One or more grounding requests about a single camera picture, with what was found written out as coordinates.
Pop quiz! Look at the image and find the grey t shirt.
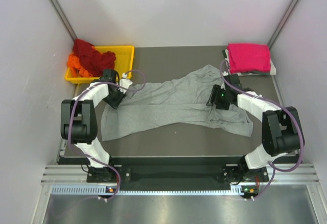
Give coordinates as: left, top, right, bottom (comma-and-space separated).
101, 65, 253, 141

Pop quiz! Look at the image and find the aluminium frame rail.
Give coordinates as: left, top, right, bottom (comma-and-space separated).
41, 165, 87, 185

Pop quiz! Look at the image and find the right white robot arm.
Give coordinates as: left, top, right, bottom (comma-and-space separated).
207, 74, 305, 181

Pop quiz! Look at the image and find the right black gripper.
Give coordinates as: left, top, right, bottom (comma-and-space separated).
206, 84, 230, 110

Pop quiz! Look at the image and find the folded white t shirt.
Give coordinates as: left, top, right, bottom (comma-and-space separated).
222, 49, 276, 76

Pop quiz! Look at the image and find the orange t shirt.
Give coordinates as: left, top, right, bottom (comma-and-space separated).
67, 53, 93, 78

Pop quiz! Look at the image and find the dark red t shirt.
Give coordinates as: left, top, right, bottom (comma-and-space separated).
73, 39, 116, 77

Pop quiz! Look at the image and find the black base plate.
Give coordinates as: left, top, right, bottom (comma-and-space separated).
86, 156, 269, 190

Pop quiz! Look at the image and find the yellow plastic bin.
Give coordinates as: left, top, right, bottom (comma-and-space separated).
64, 45, 135, 84

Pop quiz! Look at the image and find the slotted cable duct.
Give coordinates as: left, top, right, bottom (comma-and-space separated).
51, 185, 257, 196

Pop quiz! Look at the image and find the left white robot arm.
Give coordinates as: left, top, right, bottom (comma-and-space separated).
60, 69, 132, 182

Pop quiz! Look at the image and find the folded pink t shirt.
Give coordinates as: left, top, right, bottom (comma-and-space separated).
227, 43, 271, 73

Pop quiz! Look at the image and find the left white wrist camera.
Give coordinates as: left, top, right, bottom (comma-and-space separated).
119, 73, 133, 94

